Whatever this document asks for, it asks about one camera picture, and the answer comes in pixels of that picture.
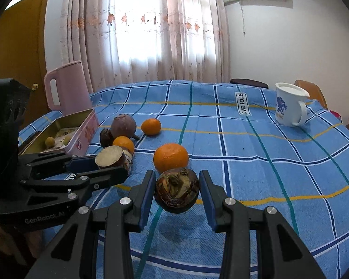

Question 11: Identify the pink rectangular tin box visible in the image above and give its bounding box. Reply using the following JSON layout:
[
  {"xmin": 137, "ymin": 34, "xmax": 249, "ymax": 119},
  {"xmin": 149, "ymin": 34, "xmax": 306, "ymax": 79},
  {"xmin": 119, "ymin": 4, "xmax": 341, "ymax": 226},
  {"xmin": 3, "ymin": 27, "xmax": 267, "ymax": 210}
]
[{"xmin": 18, "ymin": 108, "xmax": 98, "ymax": 156}]

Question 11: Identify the large orange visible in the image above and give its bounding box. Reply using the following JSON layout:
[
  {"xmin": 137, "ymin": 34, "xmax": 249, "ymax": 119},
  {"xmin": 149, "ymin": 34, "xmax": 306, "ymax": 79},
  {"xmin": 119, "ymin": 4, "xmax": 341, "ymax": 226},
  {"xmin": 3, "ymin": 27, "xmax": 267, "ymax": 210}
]
[{"xmin": 153, "ymin": 143, "xmax": 189, "ymax": 174}]

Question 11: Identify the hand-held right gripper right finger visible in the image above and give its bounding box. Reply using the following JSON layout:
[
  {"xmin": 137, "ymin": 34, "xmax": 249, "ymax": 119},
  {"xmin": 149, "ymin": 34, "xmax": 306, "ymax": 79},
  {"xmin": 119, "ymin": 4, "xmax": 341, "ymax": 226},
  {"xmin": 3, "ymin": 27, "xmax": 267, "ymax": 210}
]
[{"xmin": 198, "ymin": 169, "xmax": 319, "ymax": 279}]

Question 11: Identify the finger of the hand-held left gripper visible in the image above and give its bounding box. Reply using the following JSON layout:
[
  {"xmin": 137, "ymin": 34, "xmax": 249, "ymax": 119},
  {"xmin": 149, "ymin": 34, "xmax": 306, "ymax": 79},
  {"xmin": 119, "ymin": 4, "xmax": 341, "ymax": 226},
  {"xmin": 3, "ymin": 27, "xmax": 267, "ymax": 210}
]
[
  {"xmin": 26, "ymin": 167, "xmax": 129, "ymax": 199},
  {"xmin": 19, "ymin": 153, "xmax": 98, "ymax": 180}
]

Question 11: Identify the wooden door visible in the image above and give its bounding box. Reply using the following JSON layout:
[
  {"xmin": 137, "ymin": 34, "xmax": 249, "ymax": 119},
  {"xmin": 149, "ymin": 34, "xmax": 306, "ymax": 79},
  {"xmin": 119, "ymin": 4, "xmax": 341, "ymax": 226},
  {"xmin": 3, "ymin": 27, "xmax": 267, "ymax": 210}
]
[{"xmin": 0, "ymin": 0, "xmax": 51, "ymax": 120}]

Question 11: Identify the cut sweet potato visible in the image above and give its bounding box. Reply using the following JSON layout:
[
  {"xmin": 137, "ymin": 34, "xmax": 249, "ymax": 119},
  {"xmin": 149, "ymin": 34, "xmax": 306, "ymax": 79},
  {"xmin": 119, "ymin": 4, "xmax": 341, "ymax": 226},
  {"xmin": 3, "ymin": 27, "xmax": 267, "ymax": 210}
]
[{"xmin": 95, "ymin": 146, "xmax": 133, "ymax": 178}]

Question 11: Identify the white mug with blue print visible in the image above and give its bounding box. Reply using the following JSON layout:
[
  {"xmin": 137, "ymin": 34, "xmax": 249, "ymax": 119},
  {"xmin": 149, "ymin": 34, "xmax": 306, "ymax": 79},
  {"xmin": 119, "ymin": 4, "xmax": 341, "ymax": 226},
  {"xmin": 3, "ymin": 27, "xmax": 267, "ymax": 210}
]
[{"xmin": 275, "ymin": 82, "xmax": 311, "ymax": 127}]

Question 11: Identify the air conditioner cable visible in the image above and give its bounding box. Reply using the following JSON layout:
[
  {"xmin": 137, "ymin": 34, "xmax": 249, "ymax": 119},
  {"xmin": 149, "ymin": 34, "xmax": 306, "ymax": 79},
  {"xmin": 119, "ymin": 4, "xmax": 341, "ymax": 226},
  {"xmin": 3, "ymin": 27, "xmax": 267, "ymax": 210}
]
[{"xmin": 241, "ymin": 2, "xmax": 247, "ymax": 37}]

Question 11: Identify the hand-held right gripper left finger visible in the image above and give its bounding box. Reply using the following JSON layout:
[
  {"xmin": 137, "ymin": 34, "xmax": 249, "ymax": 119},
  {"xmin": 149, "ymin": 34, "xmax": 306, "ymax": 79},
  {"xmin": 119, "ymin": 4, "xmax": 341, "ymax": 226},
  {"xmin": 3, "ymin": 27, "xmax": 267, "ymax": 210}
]
[{"xmin": 25, "ymin": 169, "xmax": 157, "ymax": 279}]

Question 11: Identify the pink electric kettle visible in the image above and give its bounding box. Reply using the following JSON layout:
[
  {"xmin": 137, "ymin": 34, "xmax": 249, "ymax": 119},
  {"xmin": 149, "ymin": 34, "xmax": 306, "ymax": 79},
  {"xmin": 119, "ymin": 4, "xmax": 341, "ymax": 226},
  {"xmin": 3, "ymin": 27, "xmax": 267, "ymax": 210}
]
[{"xmin": 44, "ymin": 61, "xmax": 92, "ymax": 114}]

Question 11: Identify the wooden chair back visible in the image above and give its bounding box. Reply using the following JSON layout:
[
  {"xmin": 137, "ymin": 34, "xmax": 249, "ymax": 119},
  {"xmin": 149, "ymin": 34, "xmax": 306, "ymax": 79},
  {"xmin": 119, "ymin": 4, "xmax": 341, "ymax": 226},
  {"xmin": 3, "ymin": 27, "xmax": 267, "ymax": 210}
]
[{"xmin": 294, "ymin": 80, "xmax": 329, "ymax": 111}]

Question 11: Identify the dark mangosteen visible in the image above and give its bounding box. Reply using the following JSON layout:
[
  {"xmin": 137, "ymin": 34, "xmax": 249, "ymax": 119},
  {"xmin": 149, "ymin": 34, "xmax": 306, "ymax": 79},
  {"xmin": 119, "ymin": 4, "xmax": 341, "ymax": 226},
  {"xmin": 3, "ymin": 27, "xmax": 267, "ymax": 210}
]
[{"xmin": 100, "ymin": 128, "xmax": 115, "ymax": 148}]

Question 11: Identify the printed paper card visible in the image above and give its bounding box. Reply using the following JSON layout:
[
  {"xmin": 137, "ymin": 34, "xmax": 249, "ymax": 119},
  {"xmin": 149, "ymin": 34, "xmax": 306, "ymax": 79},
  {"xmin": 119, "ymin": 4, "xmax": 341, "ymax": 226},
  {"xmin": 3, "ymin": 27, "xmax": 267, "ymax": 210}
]
[{"xmin": 51, "ymin": 127, "xmax": 76, "ymax": 152}]

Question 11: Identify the dark round stool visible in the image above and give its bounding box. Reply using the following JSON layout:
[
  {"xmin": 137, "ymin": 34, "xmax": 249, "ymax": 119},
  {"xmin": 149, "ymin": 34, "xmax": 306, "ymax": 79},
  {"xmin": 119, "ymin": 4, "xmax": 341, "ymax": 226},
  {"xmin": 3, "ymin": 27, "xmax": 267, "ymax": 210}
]
[{"xmin": 230, "ymin": 78, "xmax": 269, "ymax": 89}]

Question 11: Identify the sheer floral curtain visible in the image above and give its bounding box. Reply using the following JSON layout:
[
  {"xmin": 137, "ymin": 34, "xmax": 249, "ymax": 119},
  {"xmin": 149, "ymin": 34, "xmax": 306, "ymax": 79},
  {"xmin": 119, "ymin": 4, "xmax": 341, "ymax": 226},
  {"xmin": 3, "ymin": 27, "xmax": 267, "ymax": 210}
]
[{"xmin": 45, "ymin": 0, "xmax": 232, "ymax": 93}]

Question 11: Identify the small orange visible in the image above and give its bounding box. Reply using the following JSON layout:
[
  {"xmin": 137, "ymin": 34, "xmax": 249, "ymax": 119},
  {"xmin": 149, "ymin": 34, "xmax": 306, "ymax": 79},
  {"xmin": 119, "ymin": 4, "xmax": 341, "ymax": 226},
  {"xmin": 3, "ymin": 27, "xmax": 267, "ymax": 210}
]
[
  {"xmin": 141, "ymin": 118, "xmax": 162, "ymax": 136},
  {"xmin": 112, "ymin": 136, "xmax": 135, "ymax": 154}
]

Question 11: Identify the blue plaid tablecloth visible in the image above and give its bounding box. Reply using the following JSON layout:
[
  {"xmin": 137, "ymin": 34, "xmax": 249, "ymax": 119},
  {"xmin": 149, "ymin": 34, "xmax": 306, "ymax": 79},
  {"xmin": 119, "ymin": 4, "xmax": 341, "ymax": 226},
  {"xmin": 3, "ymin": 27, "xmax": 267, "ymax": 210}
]
[{"xmin": 17, "ymin": 80, "xmax": 349, "ymax": 279}]

